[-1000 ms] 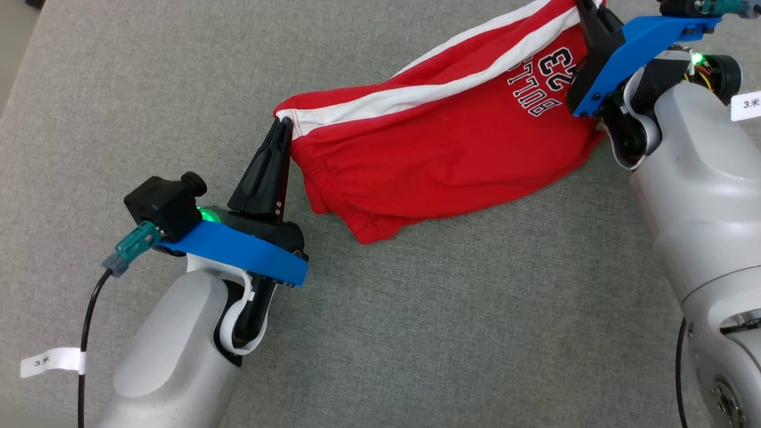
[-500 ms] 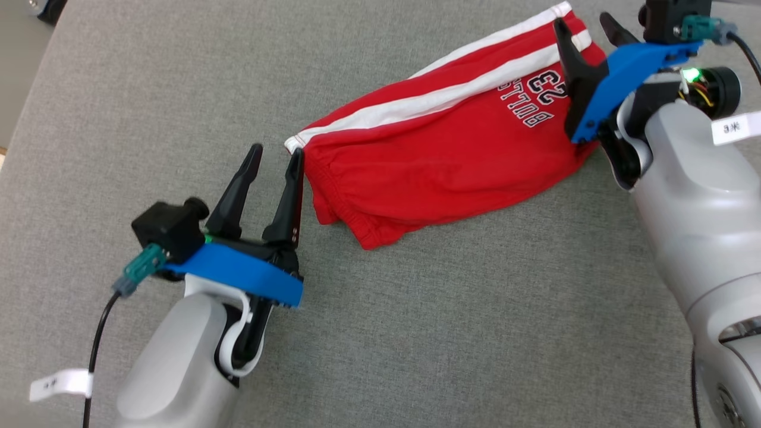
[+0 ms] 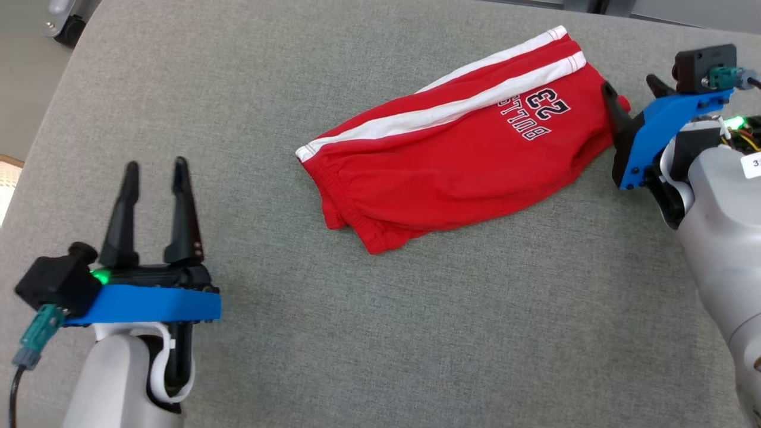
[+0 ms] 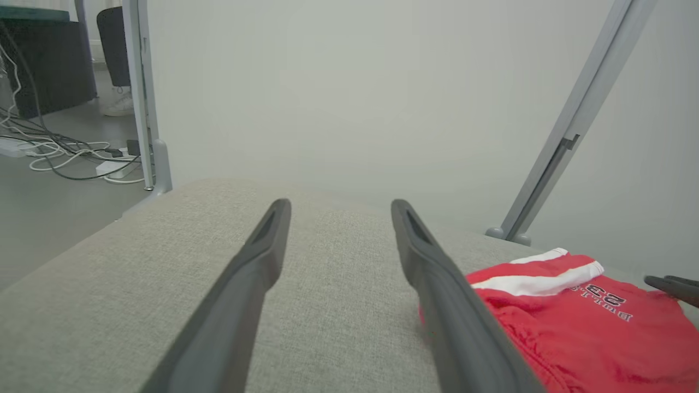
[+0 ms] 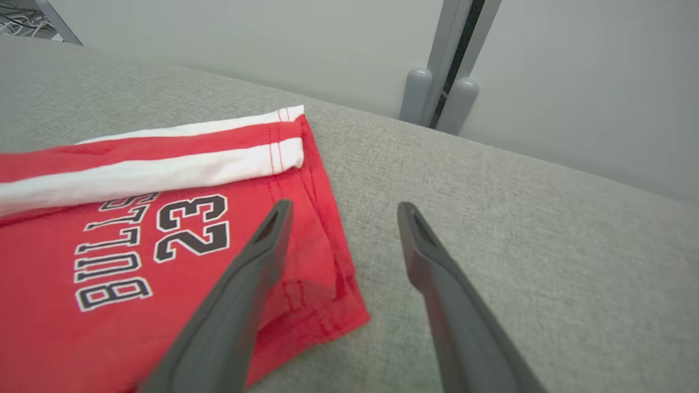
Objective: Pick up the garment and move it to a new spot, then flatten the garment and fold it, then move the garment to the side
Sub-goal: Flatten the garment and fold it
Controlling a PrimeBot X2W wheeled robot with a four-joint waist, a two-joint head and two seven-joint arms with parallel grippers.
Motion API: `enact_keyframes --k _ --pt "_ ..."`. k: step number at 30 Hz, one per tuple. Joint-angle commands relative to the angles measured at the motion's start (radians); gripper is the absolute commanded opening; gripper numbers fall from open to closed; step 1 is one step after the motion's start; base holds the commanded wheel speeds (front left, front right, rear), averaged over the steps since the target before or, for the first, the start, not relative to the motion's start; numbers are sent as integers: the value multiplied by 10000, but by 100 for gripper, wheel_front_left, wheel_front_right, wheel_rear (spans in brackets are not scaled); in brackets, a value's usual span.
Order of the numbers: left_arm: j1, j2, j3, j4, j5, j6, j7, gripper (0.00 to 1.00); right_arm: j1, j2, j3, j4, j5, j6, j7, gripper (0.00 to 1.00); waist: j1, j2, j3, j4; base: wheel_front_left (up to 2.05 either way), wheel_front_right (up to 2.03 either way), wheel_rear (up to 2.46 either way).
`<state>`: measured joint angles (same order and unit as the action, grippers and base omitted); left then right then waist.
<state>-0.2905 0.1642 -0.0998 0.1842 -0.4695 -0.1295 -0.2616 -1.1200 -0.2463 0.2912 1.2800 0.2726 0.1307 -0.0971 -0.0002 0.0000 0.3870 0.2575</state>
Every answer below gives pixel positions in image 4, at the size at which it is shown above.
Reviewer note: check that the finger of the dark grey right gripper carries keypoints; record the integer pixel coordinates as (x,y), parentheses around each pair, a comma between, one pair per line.
(689,281)
(680,292)

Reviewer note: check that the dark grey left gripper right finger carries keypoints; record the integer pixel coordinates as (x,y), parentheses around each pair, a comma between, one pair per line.
(464,338)

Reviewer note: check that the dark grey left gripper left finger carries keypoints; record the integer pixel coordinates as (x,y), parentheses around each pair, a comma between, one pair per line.
(229,327)

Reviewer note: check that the red basketball shorts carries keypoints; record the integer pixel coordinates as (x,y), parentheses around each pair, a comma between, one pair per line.
(590,349)

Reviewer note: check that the white power strip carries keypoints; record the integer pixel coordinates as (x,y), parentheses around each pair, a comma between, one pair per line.
(13,147)
(112,167)

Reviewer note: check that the black power adapter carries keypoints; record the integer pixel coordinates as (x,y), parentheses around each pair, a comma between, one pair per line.
(133,147)

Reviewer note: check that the white sneaker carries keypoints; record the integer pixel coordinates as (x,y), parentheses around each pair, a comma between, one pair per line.
(120,105)

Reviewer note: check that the person leg in black trousers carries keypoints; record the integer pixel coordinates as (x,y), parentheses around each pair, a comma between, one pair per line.
(114,43)

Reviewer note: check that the black cabinet with green top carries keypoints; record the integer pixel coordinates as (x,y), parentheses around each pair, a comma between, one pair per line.
(49,65)

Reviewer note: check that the grey metal partition post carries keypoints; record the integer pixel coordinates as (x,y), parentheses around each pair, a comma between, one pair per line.
(136,82)
(579,109)

